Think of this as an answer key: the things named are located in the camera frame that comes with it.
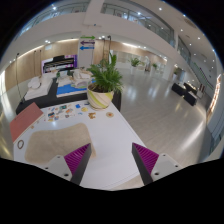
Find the round wooden coaster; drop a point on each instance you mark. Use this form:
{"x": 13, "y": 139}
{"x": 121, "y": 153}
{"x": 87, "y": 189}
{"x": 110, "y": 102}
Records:
{"x": 109, "y": 114}

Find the direction arrow signs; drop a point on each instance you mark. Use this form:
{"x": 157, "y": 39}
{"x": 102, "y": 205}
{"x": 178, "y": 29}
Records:
{"x": 87, "y": 42}

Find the orange sticker piece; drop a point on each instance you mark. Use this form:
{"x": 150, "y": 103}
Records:
{"x": 92, "y": 115}

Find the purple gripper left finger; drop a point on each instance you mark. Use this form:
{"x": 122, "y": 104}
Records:
{"x": 77, "y": 162}

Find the striped plant pot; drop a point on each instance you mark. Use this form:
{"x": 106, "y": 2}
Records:
{"x": 99, "y": 100}

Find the green potted plant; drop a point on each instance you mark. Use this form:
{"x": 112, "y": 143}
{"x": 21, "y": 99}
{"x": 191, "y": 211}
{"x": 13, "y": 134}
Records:
{"x": 107, "y": 77}

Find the black display table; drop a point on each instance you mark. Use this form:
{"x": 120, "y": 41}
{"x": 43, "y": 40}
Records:
{"x": 50, "y": 99}

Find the distant potted plant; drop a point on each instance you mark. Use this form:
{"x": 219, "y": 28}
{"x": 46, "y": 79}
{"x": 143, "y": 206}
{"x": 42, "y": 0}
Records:
{"x": 135, "y": 62}

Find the black piano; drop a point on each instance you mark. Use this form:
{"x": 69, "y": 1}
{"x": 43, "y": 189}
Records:
{"x": 63, "y": 62}

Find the white folded cloth pile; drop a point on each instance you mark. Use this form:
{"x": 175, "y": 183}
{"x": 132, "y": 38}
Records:
{"x": 35, "y": 83}

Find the beige towel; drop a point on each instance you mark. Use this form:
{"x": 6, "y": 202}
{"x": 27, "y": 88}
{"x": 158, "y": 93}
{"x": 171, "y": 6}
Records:
{"x": 46, "y": 144}

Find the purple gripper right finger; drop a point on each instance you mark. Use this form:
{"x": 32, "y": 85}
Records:
{"x": 145, "y": 160}

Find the pink board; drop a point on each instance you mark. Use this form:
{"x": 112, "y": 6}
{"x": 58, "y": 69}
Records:
{"x": 24, "y": 120}

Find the blue mat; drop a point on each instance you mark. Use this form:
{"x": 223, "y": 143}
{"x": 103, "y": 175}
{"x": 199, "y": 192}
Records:
{"x": 69, "y": 89}

